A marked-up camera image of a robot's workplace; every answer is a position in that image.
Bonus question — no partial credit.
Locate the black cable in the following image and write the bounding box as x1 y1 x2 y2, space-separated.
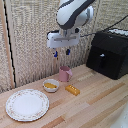
79 14 128 38

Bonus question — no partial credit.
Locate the orange toy bread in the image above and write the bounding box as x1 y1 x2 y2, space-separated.
64 84 81 97

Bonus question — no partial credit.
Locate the yellow food piece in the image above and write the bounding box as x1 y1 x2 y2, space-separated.
44 82 58 90

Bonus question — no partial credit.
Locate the small white bowl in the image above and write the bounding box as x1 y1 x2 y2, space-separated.
42 78 61 94

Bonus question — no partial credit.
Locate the black box appliance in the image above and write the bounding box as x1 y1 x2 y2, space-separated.
85 30 128 81

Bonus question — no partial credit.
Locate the white keyboard-like device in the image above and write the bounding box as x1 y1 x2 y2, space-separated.
107 28 128 37

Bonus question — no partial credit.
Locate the white floral-rimmed plate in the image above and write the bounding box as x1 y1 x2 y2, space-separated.
4 88 51 123

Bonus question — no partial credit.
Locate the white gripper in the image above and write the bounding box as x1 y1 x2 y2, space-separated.
46 28 81 59

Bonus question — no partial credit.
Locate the pink mug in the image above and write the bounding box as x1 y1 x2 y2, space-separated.
58 65 74 83

